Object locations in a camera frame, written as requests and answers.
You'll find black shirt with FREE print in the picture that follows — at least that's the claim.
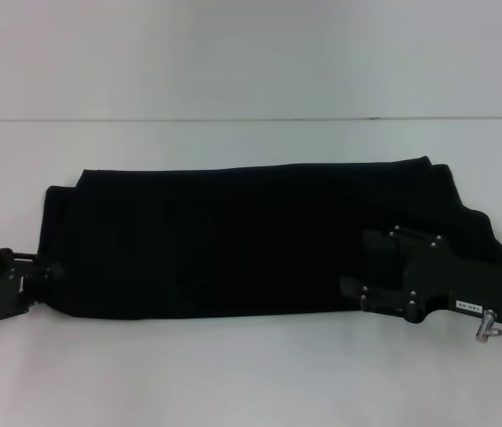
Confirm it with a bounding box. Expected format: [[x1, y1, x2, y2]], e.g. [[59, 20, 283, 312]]
[[36, 155, 502, 322]]

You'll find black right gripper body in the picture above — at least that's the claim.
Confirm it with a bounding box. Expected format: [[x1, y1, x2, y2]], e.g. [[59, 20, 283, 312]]
[[401, 245, 502, 325]]

